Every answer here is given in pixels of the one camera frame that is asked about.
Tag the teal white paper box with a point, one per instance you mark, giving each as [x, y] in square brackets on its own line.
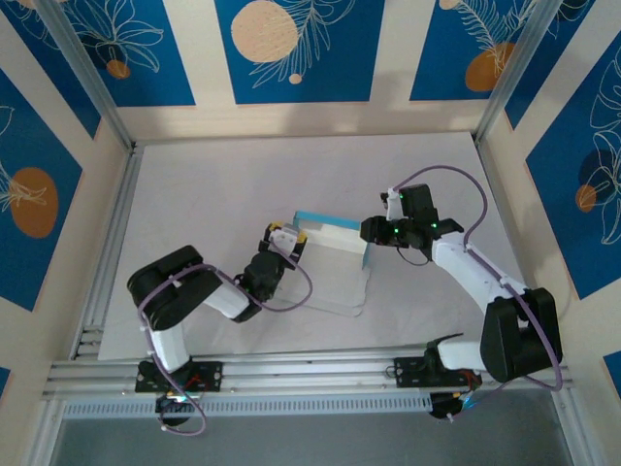
[335, 238]

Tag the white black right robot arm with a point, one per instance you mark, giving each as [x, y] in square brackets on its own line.
[475, 276]

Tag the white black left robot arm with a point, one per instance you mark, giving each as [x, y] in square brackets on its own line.
[170, 286]

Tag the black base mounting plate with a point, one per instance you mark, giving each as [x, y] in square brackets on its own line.
[407, 371]
[211, 376]

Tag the black base electronics housing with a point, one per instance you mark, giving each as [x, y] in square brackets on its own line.
[444, 408]
[170, 403]

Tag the aluminium table edge rail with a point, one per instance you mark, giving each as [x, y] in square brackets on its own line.
[485, 151]
[121, 204]

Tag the long aluminium frame beam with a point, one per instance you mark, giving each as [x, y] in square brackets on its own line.
[310, 376]

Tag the aluminium corner post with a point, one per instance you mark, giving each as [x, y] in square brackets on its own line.
[515, 73]
[91, 77]

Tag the aluminium frame strut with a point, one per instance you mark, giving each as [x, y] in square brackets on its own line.
[48, 432]
[567, 427]

